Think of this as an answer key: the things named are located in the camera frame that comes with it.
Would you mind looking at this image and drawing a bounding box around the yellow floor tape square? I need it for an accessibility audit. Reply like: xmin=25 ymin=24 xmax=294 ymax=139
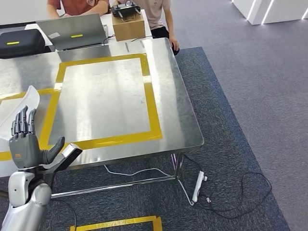
xmin=70 ymin=216 xmax=163 ymax=231

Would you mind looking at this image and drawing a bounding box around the cardboard box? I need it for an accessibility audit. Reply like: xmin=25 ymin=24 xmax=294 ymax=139
xmin=112 ymin=12 xmax=146 ymax=41

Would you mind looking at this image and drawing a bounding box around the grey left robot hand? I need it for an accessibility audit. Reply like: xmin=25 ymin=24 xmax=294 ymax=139
xmin=9 ymin=105 xmax=66 ymax=169

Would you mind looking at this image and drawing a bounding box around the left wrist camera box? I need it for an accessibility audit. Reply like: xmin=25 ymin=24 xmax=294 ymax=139
xmin=43 ymin=143 xmax=83 ymax=174

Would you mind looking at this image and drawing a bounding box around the white power strip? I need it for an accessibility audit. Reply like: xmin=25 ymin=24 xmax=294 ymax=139
xmin=192 ymin=170 xmax=208 ymax=204

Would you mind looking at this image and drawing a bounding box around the white floor cable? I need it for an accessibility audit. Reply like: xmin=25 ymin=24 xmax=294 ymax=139
xmin=104 ymin=165 xmax=194 ymax=206

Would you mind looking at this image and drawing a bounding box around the black hard case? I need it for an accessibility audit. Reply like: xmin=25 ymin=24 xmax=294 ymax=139
xmin=0 ymin=28 xmax=46 ymax=60

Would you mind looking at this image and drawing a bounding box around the person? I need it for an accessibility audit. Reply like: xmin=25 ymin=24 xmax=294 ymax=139
xmin=118 ymin=0 xmax=180 ymax=56
xmin=47 ymin=0 xmax=110 ymax=18

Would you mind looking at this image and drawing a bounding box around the black remote controller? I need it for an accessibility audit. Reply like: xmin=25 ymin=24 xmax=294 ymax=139
xmin=110 ymin=1 xmax=141 ymax=18

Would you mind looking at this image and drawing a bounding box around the grey laptop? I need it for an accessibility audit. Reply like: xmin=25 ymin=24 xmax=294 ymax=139
xmin=36 ymin=13 xmax=108 ymax=51

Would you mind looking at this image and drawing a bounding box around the white lit platform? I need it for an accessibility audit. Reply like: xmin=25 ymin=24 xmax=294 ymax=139
xmin=232 ymin=0 xmax=308 ymax=26

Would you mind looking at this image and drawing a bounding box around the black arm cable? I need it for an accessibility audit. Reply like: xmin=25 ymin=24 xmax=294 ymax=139
xmin=51 ymin=173 xmax=77 ymax=231

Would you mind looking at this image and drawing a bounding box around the white curved panel part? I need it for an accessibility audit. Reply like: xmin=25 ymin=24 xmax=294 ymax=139
xmin=0 ymin=85 xmax=40 ymax=141

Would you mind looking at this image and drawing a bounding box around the stainless steel workbench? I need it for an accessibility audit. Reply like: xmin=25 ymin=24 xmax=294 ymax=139
xmin=0 ymin=38 xmax=205 ymax=198

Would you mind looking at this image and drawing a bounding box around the dark grey carpet mat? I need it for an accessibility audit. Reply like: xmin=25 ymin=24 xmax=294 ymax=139
xmin=0 ymin=47 xmax=291 ymax=231

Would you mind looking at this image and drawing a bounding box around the black floor cable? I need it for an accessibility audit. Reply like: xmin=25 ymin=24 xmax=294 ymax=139
xmin=183 ymin=154 xmax=273 ymax=220

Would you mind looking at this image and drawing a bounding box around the person's hand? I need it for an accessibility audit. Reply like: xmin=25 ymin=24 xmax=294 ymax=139
xmin=169 ymin=36 xmax=180 ymax=53

